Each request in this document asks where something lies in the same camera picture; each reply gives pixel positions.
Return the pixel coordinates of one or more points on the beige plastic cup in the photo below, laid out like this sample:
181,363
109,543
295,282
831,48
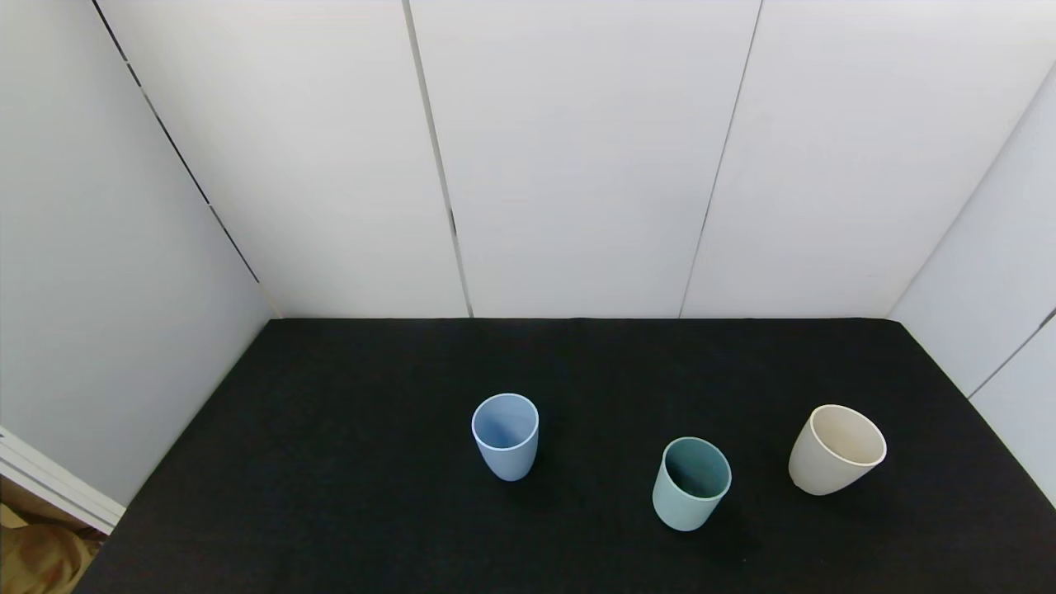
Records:
813,474

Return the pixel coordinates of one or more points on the light blue plastic cup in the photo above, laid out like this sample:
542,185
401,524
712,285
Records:
505,458

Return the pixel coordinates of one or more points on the white panel frame strip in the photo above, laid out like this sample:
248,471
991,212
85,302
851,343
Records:
49,487

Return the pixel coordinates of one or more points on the teal green plastic cup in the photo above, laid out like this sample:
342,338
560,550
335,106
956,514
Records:
678,507

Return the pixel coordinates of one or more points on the black table cloth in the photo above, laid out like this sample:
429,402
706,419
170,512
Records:
346,462

